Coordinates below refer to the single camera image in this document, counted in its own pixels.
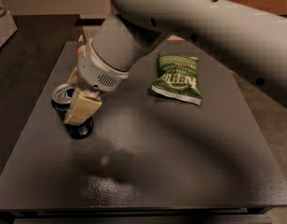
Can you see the green chip bag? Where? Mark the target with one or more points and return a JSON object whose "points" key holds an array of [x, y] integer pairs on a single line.
{"points": [[178, 78]]}

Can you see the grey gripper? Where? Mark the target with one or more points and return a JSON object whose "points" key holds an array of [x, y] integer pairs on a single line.
{"points": [[94, 71]]}

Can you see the dark pepsi can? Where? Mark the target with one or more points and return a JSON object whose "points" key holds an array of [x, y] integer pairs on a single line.
{"points": [[63, 99]]}

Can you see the white box on counter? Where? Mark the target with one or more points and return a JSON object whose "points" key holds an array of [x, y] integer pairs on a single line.
{"points": [[8, 26]]}

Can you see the orange fruit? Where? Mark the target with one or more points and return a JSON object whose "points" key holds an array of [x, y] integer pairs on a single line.
{"points": [[80, 50]]}

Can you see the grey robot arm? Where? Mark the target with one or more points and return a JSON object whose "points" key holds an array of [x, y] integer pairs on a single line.
{"points": [[249, 41]]}

